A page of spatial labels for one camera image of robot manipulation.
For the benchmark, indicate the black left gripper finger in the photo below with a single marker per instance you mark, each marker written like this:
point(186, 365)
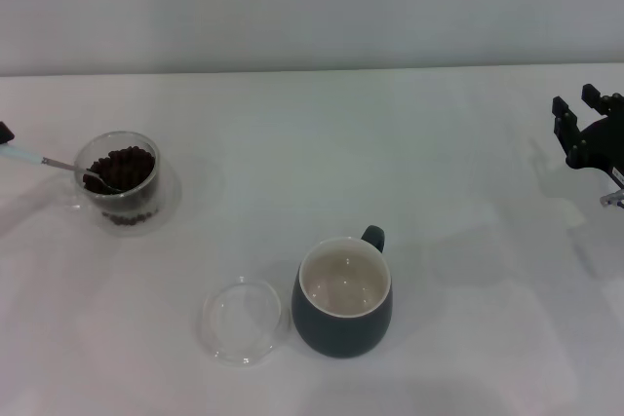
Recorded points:
point(5, 133)

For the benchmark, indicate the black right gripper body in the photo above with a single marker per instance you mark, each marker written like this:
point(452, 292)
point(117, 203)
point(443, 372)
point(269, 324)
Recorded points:
point(602, 145)

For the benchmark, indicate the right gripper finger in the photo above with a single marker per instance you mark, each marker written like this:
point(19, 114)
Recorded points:
point(568, 136)
point(602, 102)

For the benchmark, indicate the double-walled glass cup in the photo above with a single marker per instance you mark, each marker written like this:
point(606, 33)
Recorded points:
point(131, 201)

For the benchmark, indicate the dark teal ceramic mug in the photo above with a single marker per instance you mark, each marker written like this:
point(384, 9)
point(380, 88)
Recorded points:
point(341, 333)

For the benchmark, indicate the clear glass lid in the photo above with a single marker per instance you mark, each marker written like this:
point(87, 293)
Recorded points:
point(244, 323)

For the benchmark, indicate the coffee beans pile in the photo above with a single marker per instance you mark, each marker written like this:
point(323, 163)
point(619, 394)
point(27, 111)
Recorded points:
point(127, 167)

